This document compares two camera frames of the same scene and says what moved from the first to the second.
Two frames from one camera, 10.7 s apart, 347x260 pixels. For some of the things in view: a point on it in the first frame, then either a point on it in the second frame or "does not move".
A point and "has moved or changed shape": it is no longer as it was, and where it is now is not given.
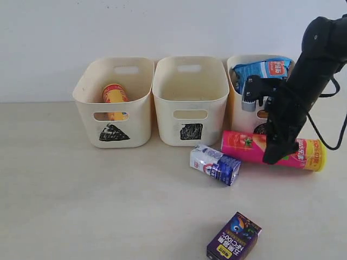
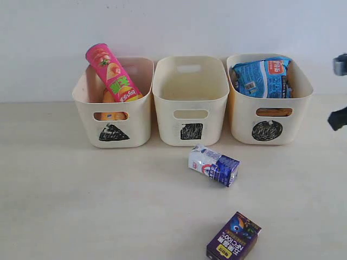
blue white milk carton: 217,165 does not move
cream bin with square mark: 191,94 does not move
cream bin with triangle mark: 116,124 does not move
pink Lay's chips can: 311,155 → 102,56
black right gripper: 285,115 → 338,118
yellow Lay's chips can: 115,93 has moved or changed shape
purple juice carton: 237,240 does not move
